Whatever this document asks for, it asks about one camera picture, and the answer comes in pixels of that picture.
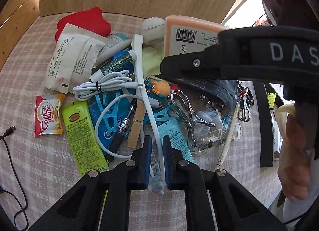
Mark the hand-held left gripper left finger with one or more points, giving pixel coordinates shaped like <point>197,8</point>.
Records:
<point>147,161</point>

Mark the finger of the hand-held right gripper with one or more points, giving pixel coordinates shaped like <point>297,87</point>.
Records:
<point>194,64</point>

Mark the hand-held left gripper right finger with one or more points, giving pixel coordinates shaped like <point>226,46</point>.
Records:
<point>167,163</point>

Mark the black foil packet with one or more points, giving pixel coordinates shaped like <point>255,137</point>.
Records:
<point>214,91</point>

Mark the white massager with grey balls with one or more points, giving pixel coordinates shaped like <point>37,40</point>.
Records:
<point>139,71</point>

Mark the black container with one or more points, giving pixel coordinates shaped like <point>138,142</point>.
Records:
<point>266,126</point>

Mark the person's right hand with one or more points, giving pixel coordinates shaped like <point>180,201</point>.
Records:
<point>294,166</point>

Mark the light blue hand cream tube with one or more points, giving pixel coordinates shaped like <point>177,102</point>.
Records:
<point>178,141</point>

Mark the orange tissue pack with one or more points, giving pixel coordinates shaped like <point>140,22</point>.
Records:
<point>192,34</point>

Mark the wooden clothespin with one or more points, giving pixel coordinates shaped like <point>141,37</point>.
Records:
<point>135,128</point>

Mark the black gel pen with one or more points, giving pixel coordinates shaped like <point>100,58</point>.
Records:
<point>122,128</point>

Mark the yellow-green cleaning cloth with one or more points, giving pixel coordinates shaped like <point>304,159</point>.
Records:
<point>150,59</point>

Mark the blue plastic clothes peg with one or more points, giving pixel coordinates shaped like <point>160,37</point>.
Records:
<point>109,118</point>
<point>159,117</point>

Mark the yellow shuttlecock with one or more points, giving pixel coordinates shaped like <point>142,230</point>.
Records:
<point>272,98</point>

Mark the metal spring clip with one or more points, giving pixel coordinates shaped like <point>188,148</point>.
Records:
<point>245,106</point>
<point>185,111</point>

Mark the blue flat packet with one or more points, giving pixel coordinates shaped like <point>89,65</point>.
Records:
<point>104,137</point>

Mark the white round device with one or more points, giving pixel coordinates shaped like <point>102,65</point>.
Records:
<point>152,30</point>

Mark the clear flower-print bag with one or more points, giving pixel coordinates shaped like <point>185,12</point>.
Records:
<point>214,133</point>

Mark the white wrapped chopsticks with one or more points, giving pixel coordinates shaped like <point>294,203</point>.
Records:
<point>228,141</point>

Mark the green lotion tube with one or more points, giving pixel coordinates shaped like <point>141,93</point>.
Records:
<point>79,133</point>

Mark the blue round tape measure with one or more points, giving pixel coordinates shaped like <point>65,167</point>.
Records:
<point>119,55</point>

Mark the white and teal tube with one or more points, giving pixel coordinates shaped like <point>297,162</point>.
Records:
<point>116,42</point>

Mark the red creamer sachet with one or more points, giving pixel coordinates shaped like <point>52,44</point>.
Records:
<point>48,116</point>

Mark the red cloth pouch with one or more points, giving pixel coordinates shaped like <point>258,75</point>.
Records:
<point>84,20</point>

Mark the white paper packet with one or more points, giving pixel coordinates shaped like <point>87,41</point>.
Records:
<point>72,56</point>

